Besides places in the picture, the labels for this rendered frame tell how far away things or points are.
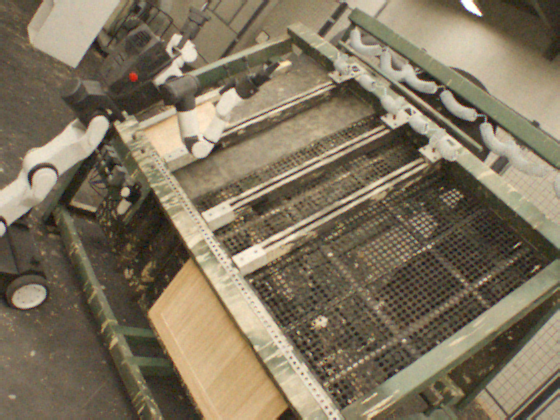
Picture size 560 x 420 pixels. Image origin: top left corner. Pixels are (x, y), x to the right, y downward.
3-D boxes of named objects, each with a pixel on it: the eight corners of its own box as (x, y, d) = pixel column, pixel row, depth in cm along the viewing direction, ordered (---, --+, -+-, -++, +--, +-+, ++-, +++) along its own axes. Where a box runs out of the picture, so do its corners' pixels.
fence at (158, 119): (140, 128, 294) (138, 123, 291) (288, 65, 323) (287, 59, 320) (143, 133, 291) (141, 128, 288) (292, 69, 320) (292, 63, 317)
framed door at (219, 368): (151, 313, 277) (147, 312, 275) (211, 234, 264) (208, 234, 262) (233, 462, 223) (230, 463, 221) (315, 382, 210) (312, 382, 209)
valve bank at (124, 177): (74, 160, 283) (97, 124, 277) (96, 167, 294) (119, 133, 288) (102, 218, 253) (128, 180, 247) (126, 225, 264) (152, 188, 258)
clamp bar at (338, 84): (164, 163, 274) (152, 127, 256) (355, 77, 309) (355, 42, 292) (171, 174, 268) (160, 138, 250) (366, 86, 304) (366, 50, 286)
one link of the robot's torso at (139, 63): (104, 91, 215) (175, 40, 218) (83, 56, 235) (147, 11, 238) (139, 135, 239) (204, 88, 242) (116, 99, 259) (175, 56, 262)
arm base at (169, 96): (175, 112, 225) (172, 87, 218) (156, 104, 232) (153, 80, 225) (202, 100, 234) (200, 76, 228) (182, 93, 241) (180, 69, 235)
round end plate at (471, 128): (340, 141, 337) (422, 40, 318) (345, 144, 341) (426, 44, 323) (426, 223, 290) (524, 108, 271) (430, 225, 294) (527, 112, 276)
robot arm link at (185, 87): (179, 116, 227) (175, 85, 220) (166, 111, 232) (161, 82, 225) (200, 106, 234) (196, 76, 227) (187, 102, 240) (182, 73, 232)
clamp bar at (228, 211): (202, 220, 247) (191, 184, 229) (407, 119, 282) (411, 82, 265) (212, 235, 241) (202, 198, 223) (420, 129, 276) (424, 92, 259)
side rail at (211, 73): (128, 114, 313) (123, 99, 305) (288, 47, 347) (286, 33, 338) (131, 119, 310) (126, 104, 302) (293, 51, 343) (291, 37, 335)
